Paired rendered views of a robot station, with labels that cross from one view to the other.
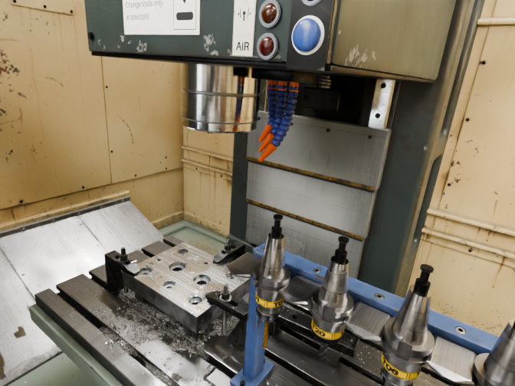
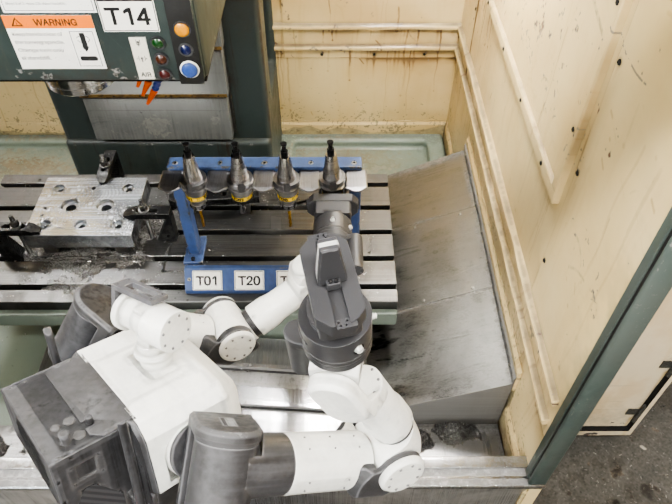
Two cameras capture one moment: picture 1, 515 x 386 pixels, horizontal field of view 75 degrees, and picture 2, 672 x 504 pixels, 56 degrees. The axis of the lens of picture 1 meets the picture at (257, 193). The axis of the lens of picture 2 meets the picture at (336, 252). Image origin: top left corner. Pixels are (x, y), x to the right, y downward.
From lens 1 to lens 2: 0.99 m
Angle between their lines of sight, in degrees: 40
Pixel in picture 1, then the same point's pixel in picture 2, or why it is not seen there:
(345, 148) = not seen: hidden behind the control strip
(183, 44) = (93, 74)
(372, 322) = (266, 180)
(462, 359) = (314, 178)
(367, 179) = not seen: hidden behind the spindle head
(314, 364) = (234, 221)
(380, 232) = (239, 82)
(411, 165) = (245, 13)
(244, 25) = (144, 64)
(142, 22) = (43, 61)
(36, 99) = not seen: outside the picture
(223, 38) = (128, 70)
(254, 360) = (195, 239)
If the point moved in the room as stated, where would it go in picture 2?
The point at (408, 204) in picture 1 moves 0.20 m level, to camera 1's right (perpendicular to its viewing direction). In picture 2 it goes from (254, 49) to (311, 30)
